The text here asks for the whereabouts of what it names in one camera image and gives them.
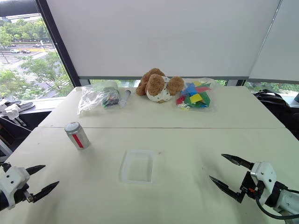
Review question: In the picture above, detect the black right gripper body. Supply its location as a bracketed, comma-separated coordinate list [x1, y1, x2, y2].
[240, 171, 266, 200]

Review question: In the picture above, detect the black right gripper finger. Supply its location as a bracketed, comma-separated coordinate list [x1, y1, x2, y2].
[208, 175, 244, 204]
[221, 154, 255, 171]

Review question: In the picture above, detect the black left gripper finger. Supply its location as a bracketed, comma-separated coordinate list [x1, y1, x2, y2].
[32, 181, 60, 203]
[25, 165, 46, 176]

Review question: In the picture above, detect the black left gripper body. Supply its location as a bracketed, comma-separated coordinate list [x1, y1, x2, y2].
[11, 183, 35, 204]

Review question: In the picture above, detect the silver red soda can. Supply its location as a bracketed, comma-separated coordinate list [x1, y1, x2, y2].
[64, 121, 91, 151]

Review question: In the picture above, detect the clear plastic tray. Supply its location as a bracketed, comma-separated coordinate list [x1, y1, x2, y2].
[120, 149, 157, 184]

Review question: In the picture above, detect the black backpack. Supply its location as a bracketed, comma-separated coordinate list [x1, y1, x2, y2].
[253, 89, 299, 141]

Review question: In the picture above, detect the bag of coloured flat pieces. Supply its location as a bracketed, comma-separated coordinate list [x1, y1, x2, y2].
[175, 77, 218, 113]

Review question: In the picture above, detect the clear bag with small items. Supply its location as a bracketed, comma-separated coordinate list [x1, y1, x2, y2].
[77, 82, 120, 116]

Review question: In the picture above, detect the white tape roll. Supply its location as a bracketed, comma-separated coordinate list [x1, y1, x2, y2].
[102, 80, 120, 92]

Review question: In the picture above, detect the brown plush teddy bear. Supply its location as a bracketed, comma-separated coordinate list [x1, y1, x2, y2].
[135, 68, 185, 104]

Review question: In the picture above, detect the grey plastic syringe tube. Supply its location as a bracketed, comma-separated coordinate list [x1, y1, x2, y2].
[118, 89, 132, 109]

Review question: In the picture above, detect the narrow white roller blind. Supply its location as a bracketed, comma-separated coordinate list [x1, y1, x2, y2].
[248, 0, 299, 83]

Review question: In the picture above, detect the large white roller blind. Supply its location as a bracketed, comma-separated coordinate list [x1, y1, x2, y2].
[46, 0, 282, 80]

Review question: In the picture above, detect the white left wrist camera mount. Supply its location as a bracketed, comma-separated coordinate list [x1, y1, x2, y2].
[0, 165, 31, 210]

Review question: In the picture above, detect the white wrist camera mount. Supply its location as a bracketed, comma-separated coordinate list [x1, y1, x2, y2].
[0, 165, 31, 210]
[249, 161, 278, 206]

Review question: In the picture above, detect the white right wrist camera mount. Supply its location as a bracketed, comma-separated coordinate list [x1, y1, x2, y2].
[249, 161, 278, 206]

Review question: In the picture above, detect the black window frame post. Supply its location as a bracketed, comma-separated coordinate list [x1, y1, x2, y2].
[35, 0, 82, 87]

